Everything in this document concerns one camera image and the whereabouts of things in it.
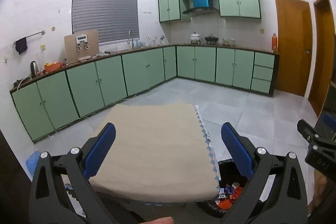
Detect chrome faucet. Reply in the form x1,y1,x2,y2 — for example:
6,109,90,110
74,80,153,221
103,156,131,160
127,30,134,49

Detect orange thermos bottle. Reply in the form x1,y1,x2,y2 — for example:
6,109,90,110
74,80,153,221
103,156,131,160
271,34,278,52

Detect electric kettle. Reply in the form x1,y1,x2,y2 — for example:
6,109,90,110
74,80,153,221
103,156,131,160
30,61,39,78

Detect blue plastic bag on floor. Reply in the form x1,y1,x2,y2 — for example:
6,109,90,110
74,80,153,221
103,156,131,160
26,151,41,177

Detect beige tablecloth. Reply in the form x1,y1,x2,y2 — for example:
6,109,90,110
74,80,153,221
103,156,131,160
90,103,220,204

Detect grey window blind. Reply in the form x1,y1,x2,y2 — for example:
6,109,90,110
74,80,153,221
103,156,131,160
71,0,139,44

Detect dark towel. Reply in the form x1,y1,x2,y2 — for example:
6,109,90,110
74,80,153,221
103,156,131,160
15,37,28,55

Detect wall towel rail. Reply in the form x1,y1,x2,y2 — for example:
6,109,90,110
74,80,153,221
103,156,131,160
26,30,46,39

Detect person left hand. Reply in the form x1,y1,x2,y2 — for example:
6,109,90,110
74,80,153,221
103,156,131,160
141,217,174,224

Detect range hood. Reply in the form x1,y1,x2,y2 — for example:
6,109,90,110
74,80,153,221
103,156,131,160
183,7,219,16

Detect black wok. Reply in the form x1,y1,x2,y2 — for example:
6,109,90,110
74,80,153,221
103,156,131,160
205,34,219,45

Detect cardboard box with device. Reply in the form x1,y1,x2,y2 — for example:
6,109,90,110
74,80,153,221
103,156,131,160
64,30,100,64

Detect orange basin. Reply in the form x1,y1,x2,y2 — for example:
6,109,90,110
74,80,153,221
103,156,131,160
44,61,62,73

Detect brown wooden door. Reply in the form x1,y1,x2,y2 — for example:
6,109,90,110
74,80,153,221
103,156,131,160
275,0,313,96

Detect black trash bin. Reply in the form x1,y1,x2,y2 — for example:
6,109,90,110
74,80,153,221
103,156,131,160
197,159,255,218

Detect person right hand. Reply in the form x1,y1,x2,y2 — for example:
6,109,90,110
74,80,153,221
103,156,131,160
308,169,327,213

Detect green lower kitchen cabinets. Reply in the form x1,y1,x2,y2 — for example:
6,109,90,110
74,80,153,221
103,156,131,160
10,46,280,141

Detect blue box on hood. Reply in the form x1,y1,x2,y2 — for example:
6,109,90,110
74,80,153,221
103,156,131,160
193,0,212,8

